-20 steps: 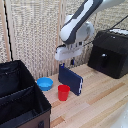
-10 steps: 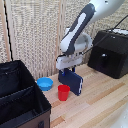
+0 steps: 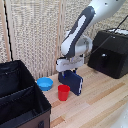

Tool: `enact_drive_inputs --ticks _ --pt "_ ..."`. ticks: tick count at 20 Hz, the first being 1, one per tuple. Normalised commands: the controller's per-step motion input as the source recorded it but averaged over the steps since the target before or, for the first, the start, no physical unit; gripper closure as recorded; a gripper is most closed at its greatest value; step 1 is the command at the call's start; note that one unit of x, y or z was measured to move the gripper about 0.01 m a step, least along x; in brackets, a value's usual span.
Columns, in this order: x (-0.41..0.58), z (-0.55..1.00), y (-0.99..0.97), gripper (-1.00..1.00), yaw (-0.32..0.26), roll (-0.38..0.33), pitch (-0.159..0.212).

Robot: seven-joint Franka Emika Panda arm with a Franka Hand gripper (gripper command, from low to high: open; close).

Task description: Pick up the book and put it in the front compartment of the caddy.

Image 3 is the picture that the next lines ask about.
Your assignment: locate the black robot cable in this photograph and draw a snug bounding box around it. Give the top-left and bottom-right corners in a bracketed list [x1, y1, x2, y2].
[87, 14, 128, 58]

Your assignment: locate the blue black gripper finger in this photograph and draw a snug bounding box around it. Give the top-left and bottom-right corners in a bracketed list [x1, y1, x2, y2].
[60, 69, 66, 77]
[72, 67, 79, 74]

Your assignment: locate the red plastic cup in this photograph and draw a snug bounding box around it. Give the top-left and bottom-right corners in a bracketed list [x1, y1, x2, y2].
[57, 84, 71, 102]

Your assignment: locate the blue plastic bowl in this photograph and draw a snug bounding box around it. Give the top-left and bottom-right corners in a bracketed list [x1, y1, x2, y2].
[36, 77, 54, 92]

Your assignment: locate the dark blue book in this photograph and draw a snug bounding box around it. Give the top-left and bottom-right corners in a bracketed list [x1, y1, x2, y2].
[57, 69, 84, 97]

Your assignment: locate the black fabric storage bag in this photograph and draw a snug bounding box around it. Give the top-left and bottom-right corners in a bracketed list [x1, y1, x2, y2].
[0, 59, 53, 128]

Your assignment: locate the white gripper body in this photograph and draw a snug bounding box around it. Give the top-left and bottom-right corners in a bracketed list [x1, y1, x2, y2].
[55, 54, 85, 73]

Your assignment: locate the black hard case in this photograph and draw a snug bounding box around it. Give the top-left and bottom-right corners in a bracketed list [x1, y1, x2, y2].
[87, 28, 128, 80]

